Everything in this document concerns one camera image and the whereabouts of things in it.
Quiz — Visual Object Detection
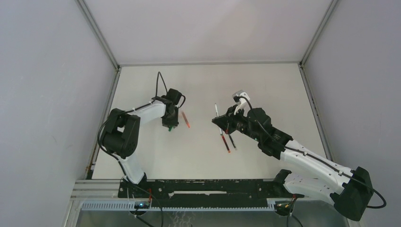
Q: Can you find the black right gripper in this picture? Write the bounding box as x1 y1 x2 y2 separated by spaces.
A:
214 104 262 142

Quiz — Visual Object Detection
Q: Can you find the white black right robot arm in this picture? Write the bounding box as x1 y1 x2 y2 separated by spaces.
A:
212 105 374 221

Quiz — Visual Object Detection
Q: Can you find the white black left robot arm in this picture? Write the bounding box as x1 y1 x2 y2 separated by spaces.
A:
96 88 230 197

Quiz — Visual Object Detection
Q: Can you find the black right camera cable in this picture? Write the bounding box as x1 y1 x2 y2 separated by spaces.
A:
236 96 387 210

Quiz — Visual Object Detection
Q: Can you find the orange pen with cap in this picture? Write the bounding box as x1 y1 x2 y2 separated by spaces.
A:
181 111 190 128

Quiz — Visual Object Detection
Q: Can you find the black pen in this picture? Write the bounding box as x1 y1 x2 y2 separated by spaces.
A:
228 134 237 150

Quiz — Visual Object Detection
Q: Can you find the white slotted cable duct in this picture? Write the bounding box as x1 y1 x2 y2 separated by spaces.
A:
80 200 276 212

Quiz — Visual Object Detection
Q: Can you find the aluminium frame rail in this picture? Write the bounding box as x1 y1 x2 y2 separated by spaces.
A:
298 62 333 161

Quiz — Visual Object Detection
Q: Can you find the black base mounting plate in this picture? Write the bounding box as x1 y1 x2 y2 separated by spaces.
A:
117 179 293 209

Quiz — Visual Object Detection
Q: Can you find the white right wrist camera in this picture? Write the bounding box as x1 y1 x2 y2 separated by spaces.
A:
232 90 250 115

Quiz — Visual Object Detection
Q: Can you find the red pen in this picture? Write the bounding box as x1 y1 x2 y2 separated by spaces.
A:
220 133 231 153

